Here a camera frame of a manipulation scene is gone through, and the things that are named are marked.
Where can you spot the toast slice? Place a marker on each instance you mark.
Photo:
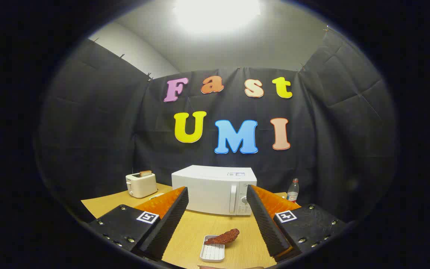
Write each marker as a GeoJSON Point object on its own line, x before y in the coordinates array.
{"type": "Point", "coordinates": [145, 173]}

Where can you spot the cream toaster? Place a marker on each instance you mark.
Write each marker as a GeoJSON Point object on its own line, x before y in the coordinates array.
{"type": "Point", "coordinates": [140, 186]}

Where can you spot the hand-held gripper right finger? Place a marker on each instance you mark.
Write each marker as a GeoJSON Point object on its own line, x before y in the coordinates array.
{"type": "Point", "coordinates": [265, 220]}

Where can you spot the clear plastic bottle red label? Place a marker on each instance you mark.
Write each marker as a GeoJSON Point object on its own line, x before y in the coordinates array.
{"type": "Point", "coordinates": [292, 194]}

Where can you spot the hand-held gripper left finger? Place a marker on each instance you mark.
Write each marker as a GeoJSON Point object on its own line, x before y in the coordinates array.
{"type": "Point", "coordinates": [170, 220]}

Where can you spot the reddish brown meat strip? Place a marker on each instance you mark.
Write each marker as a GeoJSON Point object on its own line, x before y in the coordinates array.
{"type": "Point", "coordinates": [224, 237]}

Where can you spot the small white rectangular dish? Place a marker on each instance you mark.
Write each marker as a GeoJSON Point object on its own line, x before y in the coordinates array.
{"type": "Point", "coordinates": [211, 254]}

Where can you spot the white toaster oven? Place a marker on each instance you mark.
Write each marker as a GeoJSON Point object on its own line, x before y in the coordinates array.
{"type": "Point", "coordinates": [207, 190]}

